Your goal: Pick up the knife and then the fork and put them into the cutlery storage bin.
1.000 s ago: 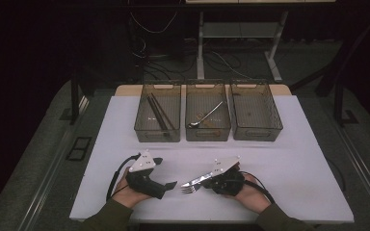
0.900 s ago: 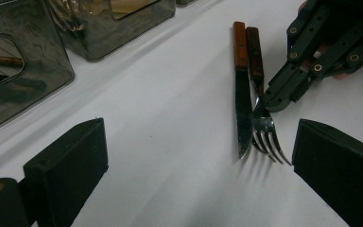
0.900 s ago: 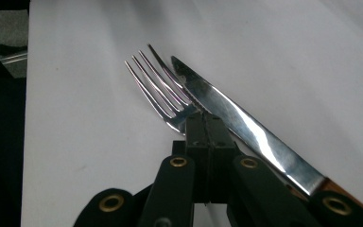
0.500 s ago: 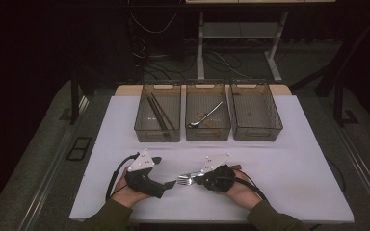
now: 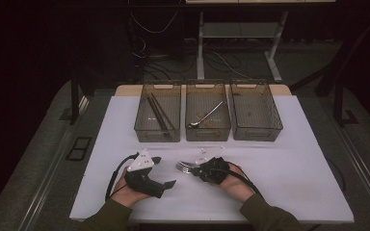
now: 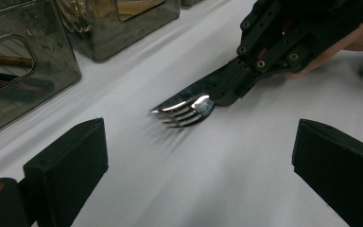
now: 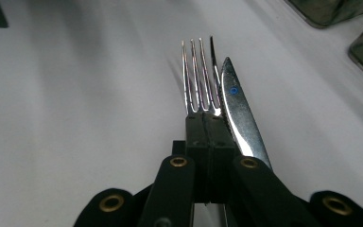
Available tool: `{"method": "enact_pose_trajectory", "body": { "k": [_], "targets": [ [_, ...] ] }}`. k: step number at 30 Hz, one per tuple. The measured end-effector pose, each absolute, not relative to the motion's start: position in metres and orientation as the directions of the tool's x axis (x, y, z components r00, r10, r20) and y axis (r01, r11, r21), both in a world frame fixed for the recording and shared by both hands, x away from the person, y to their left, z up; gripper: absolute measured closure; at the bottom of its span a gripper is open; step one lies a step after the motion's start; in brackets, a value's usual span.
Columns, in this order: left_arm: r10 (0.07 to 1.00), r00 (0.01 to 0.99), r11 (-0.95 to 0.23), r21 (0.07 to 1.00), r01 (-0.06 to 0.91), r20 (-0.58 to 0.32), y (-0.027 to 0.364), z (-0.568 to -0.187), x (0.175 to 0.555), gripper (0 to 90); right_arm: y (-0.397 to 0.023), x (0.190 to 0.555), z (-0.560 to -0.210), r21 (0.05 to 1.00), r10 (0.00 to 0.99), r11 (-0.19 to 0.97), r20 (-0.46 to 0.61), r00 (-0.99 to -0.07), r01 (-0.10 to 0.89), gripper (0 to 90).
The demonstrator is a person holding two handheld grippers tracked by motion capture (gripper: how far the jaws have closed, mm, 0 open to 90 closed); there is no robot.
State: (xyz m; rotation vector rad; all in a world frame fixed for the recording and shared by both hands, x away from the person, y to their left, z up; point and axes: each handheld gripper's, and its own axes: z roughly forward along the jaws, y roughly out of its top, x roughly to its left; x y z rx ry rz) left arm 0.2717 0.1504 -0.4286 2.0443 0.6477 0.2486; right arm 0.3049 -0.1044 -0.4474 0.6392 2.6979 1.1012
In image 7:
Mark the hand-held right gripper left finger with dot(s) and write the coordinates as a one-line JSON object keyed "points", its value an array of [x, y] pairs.
{"points": [[198, 142]]}

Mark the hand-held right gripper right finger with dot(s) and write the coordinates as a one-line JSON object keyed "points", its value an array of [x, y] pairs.
{"points": [[222, 145]]}

